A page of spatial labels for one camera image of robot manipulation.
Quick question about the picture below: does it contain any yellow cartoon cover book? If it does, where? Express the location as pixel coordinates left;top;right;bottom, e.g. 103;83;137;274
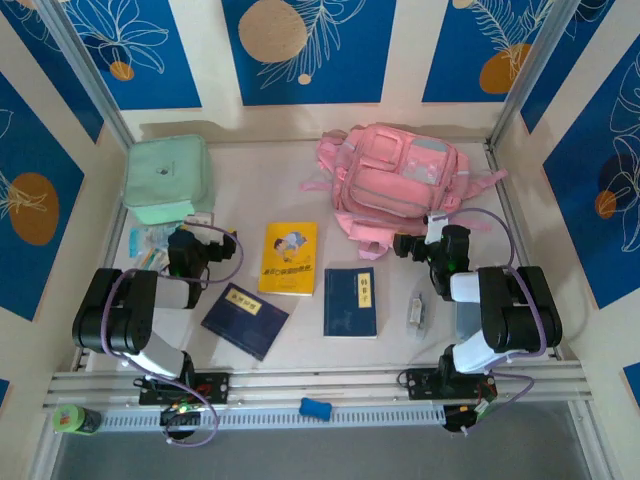
257;221;320;297

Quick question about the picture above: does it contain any pink school backpack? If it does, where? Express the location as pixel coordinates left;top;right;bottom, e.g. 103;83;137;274
299;123;509;261

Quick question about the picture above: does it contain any dark blue book wide label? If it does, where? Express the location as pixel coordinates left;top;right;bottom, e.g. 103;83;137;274
200;282;291;362

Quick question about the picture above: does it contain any dark blue book narrow label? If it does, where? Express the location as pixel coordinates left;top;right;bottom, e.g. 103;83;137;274
323;266;378;340

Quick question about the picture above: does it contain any mint green fabric bag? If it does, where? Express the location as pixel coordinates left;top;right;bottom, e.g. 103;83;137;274
122;133;215;226

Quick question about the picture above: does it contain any orange green card packet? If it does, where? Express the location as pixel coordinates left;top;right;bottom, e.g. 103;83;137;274
134;247;171;272

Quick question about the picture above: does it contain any clear plastic eraser packet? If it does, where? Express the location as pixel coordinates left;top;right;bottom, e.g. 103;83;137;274
405;292;431;342

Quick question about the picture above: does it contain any light blue tissue packet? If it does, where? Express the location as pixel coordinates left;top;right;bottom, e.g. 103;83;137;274
128;219;191;259

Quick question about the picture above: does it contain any blue bone-shaped object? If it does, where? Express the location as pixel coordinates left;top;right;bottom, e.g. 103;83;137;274
298;397;332;422

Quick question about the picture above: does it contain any green tape roll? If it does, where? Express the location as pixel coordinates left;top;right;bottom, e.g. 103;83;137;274
52;403;103;436

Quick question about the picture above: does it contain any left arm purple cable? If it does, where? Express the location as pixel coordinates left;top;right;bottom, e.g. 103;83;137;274
99;223;246;449

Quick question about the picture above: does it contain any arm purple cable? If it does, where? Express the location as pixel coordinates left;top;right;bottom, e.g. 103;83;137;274
99;223;246;449
442;207;549;437

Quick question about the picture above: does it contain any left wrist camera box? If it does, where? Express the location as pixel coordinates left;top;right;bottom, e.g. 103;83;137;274
167;212;216;261

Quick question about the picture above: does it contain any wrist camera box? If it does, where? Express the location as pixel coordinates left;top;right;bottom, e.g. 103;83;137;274
424;210;472;261
167;212;216;261

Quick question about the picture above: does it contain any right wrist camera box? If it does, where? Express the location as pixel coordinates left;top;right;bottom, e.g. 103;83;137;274
424;210;472;261

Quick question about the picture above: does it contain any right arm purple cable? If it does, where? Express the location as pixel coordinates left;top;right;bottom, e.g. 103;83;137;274
442;207;549;437

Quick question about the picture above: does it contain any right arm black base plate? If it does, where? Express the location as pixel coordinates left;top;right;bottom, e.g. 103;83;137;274
405;367;499;401

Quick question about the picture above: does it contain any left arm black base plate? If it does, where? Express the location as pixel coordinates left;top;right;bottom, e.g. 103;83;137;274
138;372;231;406

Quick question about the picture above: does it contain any aluminium mounting rail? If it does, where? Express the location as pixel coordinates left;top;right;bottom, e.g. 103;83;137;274
42;362;594;411

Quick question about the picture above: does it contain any white slotted cable duct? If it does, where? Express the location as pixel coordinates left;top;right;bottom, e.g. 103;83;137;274
97;405;446;432

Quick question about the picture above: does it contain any aluminium frame post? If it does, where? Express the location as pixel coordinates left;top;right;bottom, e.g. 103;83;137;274
34;0;139;149
484;0;581;151

